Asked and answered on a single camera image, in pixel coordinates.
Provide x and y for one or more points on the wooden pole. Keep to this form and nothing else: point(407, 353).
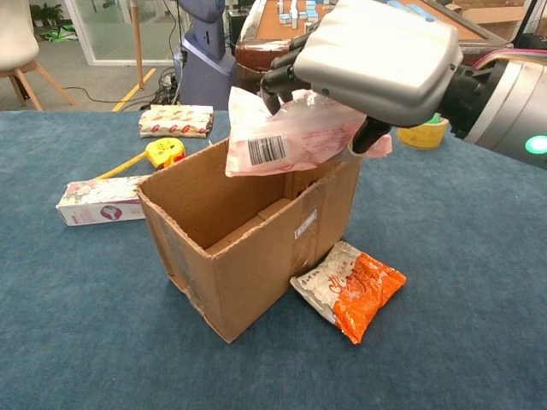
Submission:
point(137, 42)

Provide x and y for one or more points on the brown mahjong table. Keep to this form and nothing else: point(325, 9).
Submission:
point(265, 30)

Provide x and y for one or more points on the white red patterned tissue pack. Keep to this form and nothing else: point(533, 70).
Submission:
point(175, 121)

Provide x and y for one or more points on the open brown cardboard box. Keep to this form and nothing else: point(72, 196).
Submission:
point(248, 277)

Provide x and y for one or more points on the yellow tape measure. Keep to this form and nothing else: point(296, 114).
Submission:
point(164, 151)

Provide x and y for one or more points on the white pink snack bag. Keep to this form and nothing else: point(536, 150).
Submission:
point(299, 136)

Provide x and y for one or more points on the brown cardboard carton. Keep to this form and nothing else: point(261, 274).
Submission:
point(491, 15)

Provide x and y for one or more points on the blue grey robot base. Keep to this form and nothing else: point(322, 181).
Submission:
point(205, 72)

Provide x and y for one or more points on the blue felt table cover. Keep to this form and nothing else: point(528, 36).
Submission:
point(85, 320)

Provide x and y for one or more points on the yellow packing tape roll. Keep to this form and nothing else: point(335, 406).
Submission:
point(421, 137)

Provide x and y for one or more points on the orange white snack bag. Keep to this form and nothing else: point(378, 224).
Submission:
point(354, 290)

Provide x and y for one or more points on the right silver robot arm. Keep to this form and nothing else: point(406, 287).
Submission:
point(504, 107)

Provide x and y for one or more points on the white and pink carton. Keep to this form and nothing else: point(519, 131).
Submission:
point(98, 200)

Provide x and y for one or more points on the green potted plant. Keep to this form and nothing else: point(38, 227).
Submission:
point(47, 13)

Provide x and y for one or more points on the white chair wooden legs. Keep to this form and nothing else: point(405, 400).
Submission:
point(15, 38)

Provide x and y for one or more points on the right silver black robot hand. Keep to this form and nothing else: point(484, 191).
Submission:
point(384, 60)

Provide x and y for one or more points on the green ball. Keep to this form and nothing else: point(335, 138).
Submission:
point(435, 119)

